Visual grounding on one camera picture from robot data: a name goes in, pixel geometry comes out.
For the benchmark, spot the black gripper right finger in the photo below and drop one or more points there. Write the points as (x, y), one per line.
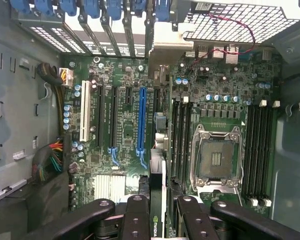
(194, 220)

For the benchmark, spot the silver port block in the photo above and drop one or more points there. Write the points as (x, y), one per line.
(231, 56)

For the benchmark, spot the short black expansion slot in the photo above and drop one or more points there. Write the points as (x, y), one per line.
(129, 96)

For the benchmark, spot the open black PC case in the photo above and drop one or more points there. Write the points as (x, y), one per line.
(290, 150)

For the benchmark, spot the black RAM slot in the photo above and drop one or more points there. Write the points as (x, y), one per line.
(174, 140)
(189, 140)
(271, 152)
(181, 140)
(251, 152)
(264, 152)
(258, 152)

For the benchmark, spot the blue expansion slot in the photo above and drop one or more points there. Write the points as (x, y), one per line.
(142, 117)

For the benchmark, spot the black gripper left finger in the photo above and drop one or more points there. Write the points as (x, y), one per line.
(136, 220)

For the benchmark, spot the green motherboard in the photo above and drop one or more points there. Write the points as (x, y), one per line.
(122, 130)

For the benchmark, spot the metal slot cover bracket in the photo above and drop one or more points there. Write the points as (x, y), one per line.
(148, 37)

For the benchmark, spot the white power connector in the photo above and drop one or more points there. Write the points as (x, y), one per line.
(67, 76)

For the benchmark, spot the white expansion slot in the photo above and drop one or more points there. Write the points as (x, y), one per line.
(84, 110)

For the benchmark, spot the black fan shroud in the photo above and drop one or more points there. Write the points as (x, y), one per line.
(39, 200)

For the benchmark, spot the silver chipset heat sink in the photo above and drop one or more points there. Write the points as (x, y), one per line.
(109, 187)

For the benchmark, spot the CPU socket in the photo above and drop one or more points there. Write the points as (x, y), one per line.
(216, 157)

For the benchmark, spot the long black expansion slot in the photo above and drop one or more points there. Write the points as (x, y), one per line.
(101, 115)
(114, 115)

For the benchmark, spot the blue bracket clip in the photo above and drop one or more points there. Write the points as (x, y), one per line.
(44, 7)
(19, 6)
(114, 10)
(68, 7)
(92, 8)
(162, 10)
(139, 6)

